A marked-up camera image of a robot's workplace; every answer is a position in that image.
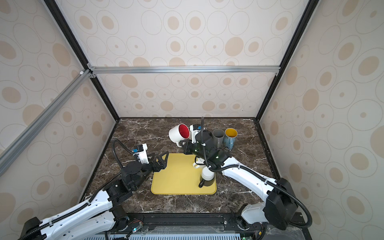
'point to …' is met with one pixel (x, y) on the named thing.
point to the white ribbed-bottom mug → (198, 166)
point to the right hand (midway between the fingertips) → (181, 142)
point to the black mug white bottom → (207, 177)
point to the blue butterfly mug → (230, 138)
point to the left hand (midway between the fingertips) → (166, 152)
